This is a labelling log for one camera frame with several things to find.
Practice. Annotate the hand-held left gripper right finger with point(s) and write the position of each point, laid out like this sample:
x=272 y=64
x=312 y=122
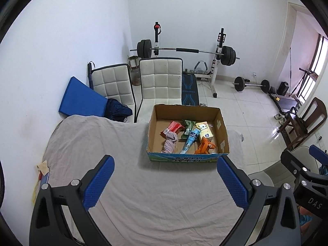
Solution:
x=232 y=182

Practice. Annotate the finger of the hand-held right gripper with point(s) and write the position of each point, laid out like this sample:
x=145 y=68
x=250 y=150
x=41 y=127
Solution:
x=294 y=162
x=319 y=153

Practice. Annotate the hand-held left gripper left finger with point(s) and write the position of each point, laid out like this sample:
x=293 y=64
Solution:
x=100 y=182

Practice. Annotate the orange snack packet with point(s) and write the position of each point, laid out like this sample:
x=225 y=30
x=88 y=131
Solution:
x=203 y=147

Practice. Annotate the white yellow tissue pack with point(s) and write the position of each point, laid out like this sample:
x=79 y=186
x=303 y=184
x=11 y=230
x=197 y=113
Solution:
x=205 y=132

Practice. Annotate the long light blue packet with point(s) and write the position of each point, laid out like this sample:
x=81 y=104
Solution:
x=191 y=139

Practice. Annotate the pink sock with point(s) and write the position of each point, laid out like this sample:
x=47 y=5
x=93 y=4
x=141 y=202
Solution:
x=170 y=142

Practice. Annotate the green snack packet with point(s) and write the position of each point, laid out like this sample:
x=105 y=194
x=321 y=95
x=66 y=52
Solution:
x=187 y=123

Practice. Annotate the cardboard box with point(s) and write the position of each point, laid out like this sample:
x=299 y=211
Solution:
x=158 y=133

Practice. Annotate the red snack packet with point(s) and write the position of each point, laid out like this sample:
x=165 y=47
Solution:
x=174 y=126

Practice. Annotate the white plastic chair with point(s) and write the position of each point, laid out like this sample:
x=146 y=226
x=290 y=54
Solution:
x=261 y=178

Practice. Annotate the dark wooden chair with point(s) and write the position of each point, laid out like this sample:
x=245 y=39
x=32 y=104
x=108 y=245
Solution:
x=314 y=117

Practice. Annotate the white shoe pair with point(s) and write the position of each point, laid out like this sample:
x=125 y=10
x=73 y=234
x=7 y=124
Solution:
x=279 y=118

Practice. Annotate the beige crumpled paper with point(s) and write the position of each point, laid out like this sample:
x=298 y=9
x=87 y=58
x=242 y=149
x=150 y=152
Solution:
x=43 y=167

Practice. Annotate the black floor exercise machine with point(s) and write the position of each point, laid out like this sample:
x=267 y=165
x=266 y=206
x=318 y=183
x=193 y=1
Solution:
x=285 y=102

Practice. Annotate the dark blue bag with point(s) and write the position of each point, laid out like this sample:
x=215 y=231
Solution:
x=117 y=110

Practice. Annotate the black speaker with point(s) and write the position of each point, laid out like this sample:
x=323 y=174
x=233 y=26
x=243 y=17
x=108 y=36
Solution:
x=283 y=88

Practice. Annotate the blue foam mat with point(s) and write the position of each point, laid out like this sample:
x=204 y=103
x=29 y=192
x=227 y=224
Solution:
x=82 y=97

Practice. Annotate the window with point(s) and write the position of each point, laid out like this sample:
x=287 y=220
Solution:
x=319 y=64

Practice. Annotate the small barbell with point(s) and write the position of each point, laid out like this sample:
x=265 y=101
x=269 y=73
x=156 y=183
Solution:
x=240 y=84

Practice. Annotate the white padded chair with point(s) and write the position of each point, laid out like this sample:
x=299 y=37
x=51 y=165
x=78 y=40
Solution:
x=160 y=79
x=110 y=84

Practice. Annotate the black blue weight bench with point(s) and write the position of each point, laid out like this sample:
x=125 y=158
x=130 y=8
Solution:
x=189 y=89

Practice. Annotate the white barbell rack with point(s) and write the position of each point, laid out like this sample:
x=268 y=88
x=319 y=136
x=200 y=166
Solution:
x=215 y=71

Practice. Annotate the brown jar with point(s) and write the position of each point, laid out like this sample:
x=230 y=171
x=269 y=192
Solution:
x=135 y=74

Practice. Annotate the large barbell with black plates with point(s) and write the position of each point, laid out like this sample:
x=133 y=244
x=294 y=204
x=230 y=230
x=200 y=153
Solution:
x=144 y=48

